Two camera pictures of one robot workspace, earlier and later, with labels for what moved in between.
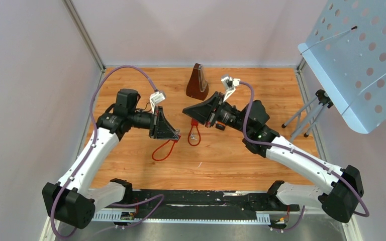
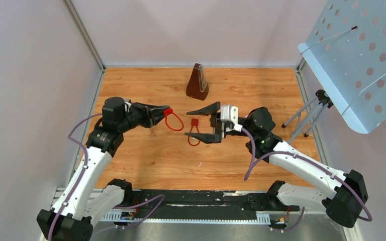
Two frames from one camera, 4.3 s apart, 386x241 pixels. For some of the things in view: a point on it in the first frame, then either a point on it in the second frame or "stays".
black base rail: [199, 204] stays
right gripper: [203, 112] -> [215, 122]
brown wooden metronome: [198, 87] stays
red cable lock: [170, 152] -> [168, 111]
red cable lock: [194, 122] stays
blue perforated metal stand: [359, 48] stays
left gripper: [162, 129] -> [152, 114]
